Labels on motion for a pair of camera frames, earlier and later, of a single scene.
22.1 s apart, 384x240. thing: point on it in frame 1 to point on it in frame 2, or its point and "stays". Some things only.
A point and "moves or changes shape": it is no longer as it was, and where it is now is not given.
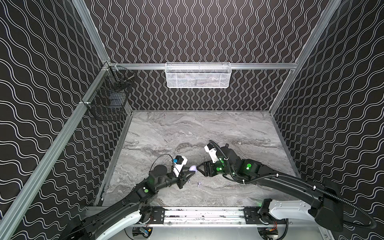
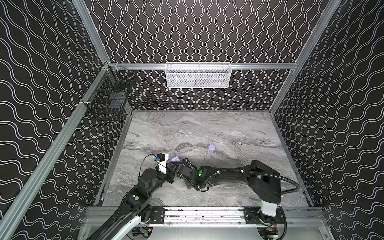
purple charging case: x=193 y=168 moves or changes shape
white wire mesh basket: x=195 y=75 stays
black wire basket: x=107 y=95 stays
